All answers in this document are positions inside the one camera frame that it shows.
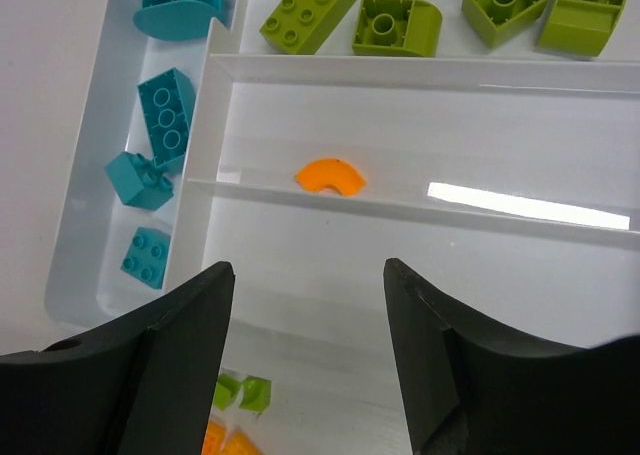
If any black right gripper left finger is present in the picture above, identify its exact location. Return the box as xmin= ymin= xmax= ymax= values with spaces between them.
xmin=1 ymin=262 xmax=235 ymax=454

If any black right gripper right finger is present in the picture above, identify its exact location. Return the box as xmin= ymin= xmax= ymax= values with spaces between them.
xmin=383 ymin=258 xmax=639 ymax=454

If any teal two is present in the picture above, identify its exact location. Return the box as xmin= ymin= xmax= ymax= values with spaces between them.
xmin=121 ymin=227 xmax=171 ymax=289

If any teal lego small brick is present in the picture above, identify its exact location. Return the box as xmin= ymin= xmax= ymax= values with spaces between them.
xmin=105 ymin=151 xmax=174 ymax=211

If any orange curved lego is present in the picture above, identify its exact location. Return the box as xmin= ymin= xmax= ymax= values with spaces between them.
xmin=294 ymin=158 xmax=367 ymax=197

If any olive green lego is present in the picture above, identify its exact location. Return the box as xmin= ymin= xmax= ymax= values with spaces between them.
xmin=352 ymin=0 xmax=443 ymax=57

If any teal rounded lego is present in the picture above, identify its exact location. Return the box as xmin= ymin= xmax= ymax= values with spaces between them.
xmin=133 ymin=0 xmax=228 ymax=42

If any green lego slope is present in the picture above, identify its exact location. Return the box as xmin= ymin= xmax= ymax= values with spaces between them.
xmin=461 ymin=0 xmax=549 ymax=49

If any green lego square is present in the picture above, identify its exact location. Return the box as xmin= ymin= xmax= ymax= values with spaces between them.
xmin=537 ymin=0 xmax=627 ymax=58

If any lime green lego plate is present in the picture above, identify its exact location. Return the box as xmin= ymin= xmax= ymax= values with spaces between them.
xmin=260 ymin=0 xmax=357 ymax=55

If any small green curved lego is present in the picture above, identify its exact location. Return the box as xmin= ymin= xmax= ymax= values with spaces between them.
xmin=239 ymin=376 xmax=272 ymax=413
xmin=213 ymin=373 xmax=241 ymax=411

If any orange flat lego brick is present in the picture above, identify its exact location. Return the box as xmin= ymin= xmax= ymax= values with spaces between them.
xmin=201 ymin=420 xmax=226 ymax=455

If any orange flat lego plate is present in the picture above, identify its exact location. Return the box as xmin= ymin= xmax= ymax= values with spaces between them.
xmin=219 ymin=430 xmax=262 ymax=455

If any white divided sorting tray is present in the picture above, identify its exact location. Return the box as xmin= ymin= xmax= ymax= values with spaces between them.
xmin=44 ymin=0 xmax=639 ymax=371

